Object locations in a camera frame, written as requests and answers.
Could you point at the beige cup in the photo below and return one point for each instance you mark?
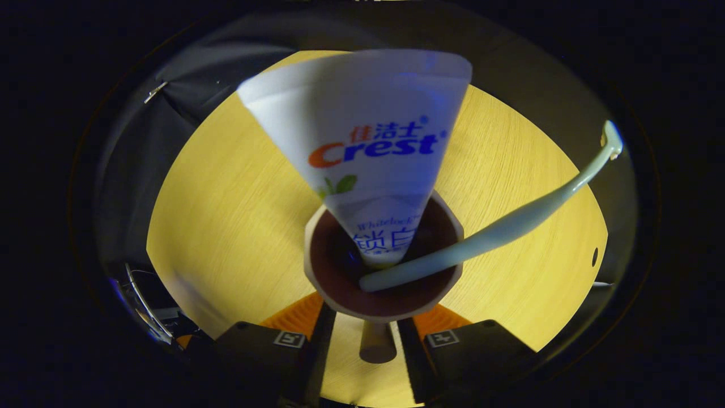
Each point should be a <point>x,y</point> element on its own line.
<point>396,300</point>

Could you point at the silver metal clip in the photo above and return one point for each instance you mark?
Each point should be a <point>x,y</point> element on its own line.
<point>154,92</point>

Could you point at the white toothpaste tube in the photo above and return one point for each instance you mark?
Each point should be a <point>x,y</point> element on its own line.
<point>362,113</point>

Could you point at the pale green toothbrush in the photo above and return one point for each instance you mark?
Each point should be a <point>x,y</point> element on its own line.
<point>510,226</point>

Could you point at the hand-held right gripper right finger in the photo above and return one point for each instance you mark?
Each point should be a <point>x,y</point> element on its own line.
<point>410,357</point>

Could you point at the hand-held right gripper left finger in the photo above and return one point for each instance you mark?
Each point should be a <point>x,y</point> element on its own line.
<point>317,351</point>

